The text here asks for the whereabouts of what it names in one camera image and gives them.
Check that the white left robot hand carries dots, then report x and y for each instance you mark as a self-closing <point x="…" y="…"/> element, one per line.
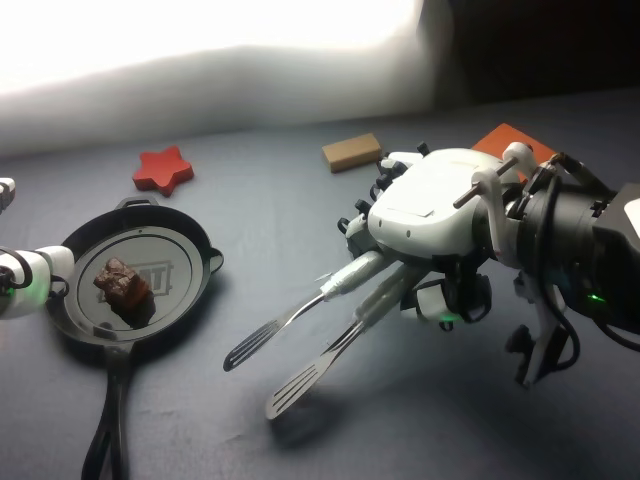
<point x="30" y="280"/>

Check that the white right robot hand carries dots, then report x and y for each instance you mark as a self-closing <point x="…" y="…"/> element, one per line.
<point x="430" y="200"/>

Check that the brown meat chunk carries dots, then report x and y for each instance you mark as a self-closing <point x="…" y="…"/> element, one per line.
<point x="122" y="287"/>

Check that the metal slotted tongs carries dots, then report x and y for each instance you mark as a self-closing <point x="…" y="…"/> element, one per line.
<point x="295" y="390"/>

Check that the black cast iron pan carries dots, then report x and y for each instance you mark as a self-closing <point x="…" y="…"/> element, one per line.
<point x="165" y="240"/>

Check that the orange block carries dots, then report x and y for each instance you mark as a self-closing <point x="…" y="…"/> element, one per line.
<point x="500" y="140"/>

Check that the tan wooden block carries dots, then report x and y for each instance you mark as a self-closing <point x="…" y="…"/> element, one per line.
<point x="350" y="152"/>

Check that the red star block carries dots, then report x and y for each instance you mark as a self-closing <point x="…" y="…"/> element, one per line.
<point x="162" y="170"/>

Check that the grey table cloth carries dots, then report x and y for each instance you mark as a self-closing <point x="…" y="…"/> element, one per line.
<point x="450" y="425"/>

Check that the white backdrop sheet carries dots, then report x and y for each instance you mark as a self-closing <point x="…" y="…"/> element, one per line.
<point x="200" y="90"/>

